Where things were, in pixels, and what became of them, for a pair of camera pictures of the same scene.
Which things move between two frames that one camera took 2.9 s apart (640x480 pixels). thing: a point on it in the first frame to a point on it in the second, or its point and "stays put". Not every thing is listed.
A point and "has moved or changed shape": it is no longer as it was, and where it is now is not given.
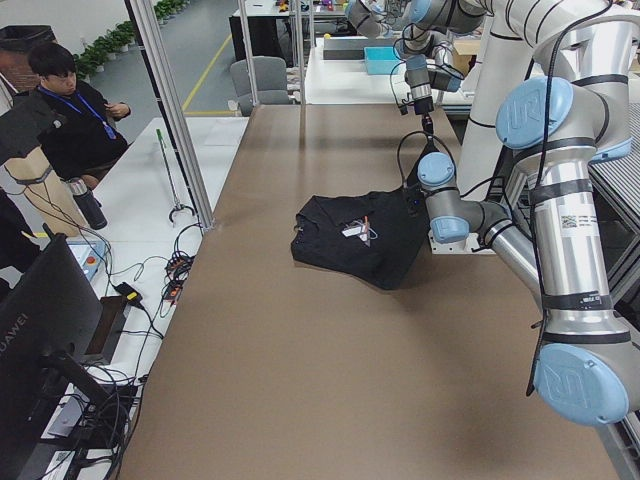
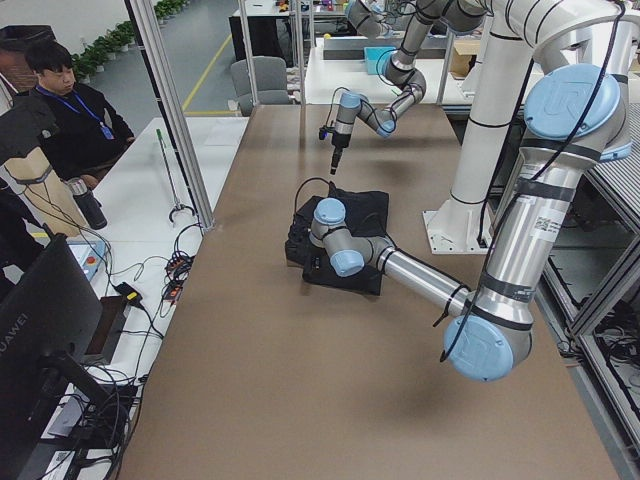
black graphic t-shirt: [374, 235] has moved or changed shape
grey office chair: [270, 76] stays put
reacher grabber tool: [178, 206] stays put
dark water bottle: [88, 204] stays put
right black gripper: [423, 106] to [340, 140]
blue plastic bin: [381, 60] stays put
